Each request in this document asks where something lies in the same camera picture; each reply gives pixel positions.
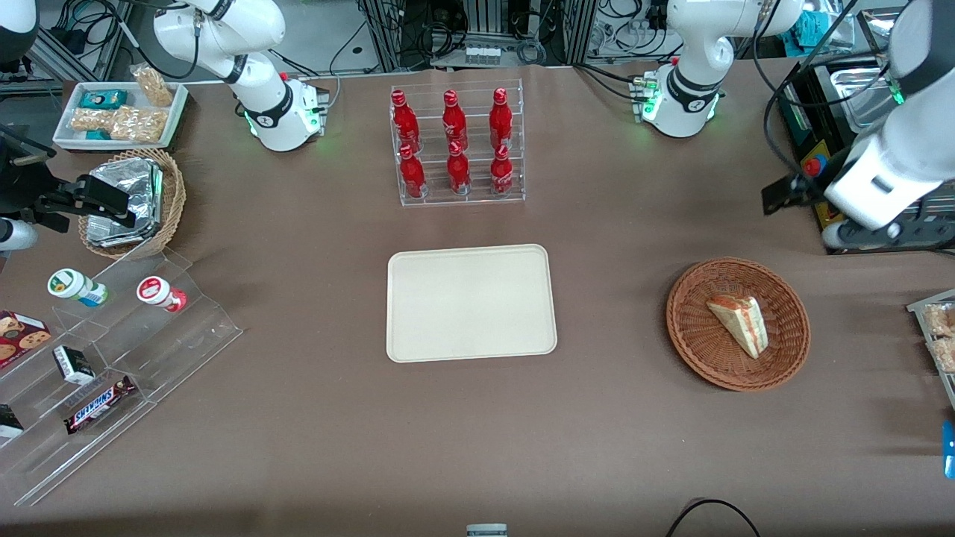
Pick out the clear acrylic step shelf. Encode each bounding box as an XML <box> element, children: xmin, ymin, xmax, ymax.
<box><xmin>0</xmin><ymin>248</ymin><xmax>244</xmax><ymax>508</ymax></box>

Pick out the dark brown wicker basket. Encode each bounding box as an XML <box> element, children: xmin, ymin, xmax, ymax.
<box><xmin>666</xmin><ymin>257</ymin><xmax>812</xmax><ymax>392</ymax></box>

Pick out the silver foil wrapped package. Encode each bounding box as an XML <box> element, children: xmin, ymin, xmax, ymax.
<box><xmin>85</xmin><ymin>157</ymin><xmax>165</xmax><ymax>248</ymax></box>

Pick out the light tan wicker basket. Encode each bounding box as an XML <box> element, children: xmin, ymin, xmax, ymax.
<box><xmin>78</xmin><ymin>148</ymin><xmax>187</xmax><ymax>260</ymax></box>

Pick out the yellow emergency stop box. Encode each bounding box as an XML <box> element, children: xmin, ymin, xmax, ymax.
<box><xmin>797</xmin><ymin>137</ymin><xmax>853</xmax><ymax>233</ymax></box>

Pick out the red lid yogurt cup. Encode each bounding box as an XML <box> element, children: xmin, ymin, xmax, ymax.
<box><xmin>136</xmin><ymin>275</ymin><xmax>189</xmax><ymax>313</ymax></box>

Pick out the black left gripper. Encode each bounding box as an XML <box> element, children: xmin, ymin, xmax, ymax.
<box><xmin>761</xmin><ymin>175</ymin><xmax>827</xmax><ymax>217</ymax></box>

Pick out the aluminium equipment rack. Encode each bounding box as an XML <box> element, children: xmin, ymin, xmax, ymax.
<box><xmin>357</xmin><ymin>0</ymin><xmax>598</xmax><ymax>72</ymax></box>

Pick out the clear bag of peanuts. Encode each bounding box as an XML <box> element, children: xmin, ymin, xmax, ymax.
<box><xmin>131</xmin><ymin>64</ymin><xmax>175</xmax><ymax>108</ymax></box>

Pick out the cream plastic serving tray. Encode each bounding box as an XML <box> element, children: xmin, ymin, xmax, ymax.
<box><xmin>386</xmin><ymin>244</ymin><xmax>559</xmax><ymax>364</ymax></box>

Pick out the black cable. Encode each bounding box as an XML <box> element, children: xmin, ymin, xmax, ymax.
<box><xmin>664</xmin><ymin>498</ymin><xmax>762</xmax><ymax>537</ymax></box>

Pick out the stainless steel appliance tray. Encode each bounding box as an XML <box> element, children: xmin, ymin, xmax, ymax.
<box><xmin>813</xmin><ymin>63</ymin><xmax>898</xmax><ymax>132</ymax></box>

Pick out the clear bag of crackers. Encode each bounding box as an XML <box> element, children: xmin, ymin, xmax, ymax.
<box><xmin>110</xmin><ymin>106</ymin><xmax>169</xmax><ymax>144</ymax></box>
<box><xmin>69</xmin><ymin>108</ymin><xmax>114</xmax><ymax>134</ymax></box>

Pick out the teal snack box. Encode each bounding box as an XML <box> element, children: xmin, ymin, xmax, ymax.
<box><xmin>79</xmin><ymin>89</ymin><xmax>129</xmax><ymax>110</ymax></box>

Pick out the clear acrylic bottle rack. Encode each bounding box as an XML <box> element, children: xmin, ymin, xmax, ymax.
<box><xmin>389</xmin><ymin>78</ymin><xmax>527</xmax><ymax>208</ymax></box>

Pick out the white rectangular snack tray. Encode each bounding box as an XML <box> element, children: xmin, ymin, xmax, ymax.
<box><xmin>52</xmin><ymin>81</ymin><xmax>190</xmax><ymax>151</ymax></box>

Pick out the clear tray with pastries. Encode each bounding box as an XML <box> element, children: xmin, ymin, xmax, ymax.
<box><xmin>907</xmin><ymin>289</ymin><xmax>955</xmax><ymax>411</ymax></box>

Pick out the snickers chocolate bar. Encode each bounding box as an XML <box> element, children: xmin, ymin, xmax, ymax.
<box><xmin>63</xmin><ymin>374</ymin><xmax>138</xmax><ymax>436</ymax></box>

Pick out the red cookie box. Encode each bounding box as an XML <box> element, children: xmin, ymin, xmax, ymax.
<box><xmin>0</xmin><ymin>310</ymin><xmax>53</xmax><ymax>370</ymax></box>

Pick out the brown table cloth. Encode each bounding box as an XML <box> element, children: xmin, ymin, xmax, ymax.
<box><xmin>0</xmin><ymin>60</ymin><xmax>955</xmax><ymax>537</ymax></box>

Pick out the small black white box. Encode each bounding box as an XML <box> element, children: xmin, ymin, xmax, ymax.
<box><xmin>52</xmin><ymin>345</ymin><xmax>96</xmax><ymax>386</ymax></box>

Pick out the red cola bottle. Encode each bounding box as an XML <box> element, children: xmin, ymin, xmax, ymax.
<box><xmin>489</xmin><ymin>144</ymin><xmax>516</xmax><ymax>197</ymax></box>
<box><xmin>488</xmin><ymin>87</ymin><xmax>515</xmax><ymax>150</ymax></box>
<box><xmin>391</xmin><ymin>89</ymin><xmax>421</xmax><ymax>154</ymax></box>
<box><xmin>441</xmin><ymin>89</ymin><xmax>470</xmax><ymax>151</ymax></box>
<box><xmin>445</xmin><ymin>140</ymin><xmax>473</xmax><ymax>196</ymax></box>
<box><xmin>398</xmin><ymin>144</ymin><xmax>428</xmax><ymax>199</ymax></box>

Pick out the green lid yogurt cup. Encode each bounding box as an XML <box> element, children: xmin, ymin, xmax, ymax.
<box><xmin>47</xmin><ymin>268</ymin><xmax>110</xmax><ymax>308</ymax></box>

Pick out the triangle sandwich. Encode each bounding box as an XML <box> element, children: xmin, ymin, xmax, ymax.
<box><xmin>706</xmin><ymin>294</ymin><xmax>769</xmax><ymax>360</ymax></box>

